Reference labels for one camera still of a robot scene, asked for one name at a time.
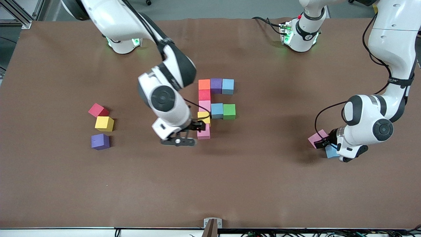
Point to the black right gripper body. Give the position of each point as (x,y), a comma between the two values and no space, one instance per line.
(196,125)

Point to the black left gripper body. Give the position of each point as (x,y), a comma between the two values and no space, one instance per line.
(331,137)

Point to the pale pink foam cube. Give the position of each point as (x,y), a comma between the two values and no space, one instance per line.
(315,137)

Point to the yellow foam cube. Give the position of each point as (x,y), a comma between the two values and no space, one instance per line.
(104,123)
(204,116)

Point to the blue foam cube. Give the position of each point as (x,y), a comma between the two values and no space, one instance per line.
(330,152)
(228,86)
(217,110)

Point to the green foam cube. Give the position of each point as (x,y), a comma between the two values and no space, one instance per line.
(229,111)

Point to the orange foam cube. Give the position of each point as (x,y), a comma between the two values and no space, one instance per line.
(204,84)

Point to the purple foam cube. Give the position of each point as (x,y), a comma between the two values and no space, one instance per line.
(100,141)
(216,85)

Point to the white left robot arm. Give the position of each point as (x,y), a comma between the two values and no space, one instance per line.
(301,42)

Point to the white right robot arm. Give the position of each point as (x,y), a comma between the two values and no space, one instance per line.
(123,48)

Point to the rose red foam cube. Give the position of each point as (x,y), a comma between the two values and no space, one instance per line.
(98,110)

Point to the base connector plate green light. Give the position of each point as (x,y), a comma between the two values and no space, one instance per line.
(285,33)
(135,41)

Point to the grey metal mounting bracket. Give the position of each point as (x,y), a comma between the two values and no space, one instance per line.
(212,223)

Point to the white table edge rail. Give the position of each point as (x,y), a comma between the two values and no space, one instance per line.
(59,233)

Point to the aluminium frame profile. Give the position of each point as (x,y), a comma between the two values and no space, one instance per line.
(16,23)

